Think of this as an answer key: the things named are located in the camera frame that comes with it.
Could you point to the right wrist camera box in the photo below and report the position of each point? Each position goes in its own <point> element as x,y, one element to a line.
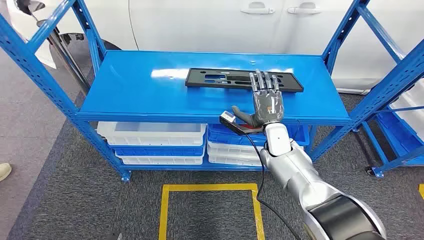
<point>228,116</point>

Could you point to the blue metal shelf rack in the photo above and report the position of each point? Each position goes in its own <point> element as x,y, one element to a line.
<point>198,96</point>
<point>397,139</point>

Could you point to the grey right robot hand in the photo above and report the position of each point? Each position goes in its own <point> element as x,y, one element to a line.
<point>268,106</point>

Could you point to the white car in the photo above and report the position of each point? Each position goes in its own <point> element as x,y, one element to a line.
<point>198,26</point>

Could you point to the black plastic frame part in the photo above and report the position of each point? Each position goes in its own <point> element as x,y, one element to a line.
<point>195,81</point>

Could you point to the beige shoe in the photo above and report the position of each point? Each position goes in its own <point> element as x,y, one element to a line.
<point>4,171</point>

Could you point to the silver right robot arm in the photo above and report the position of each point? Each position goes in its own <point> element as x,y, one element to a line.
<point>298,172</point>

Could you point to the white plastic bin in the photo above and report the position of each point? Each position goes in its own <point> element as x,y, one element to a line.
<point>228,161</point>
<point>228,149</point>
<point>149,134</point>
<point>159,161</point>

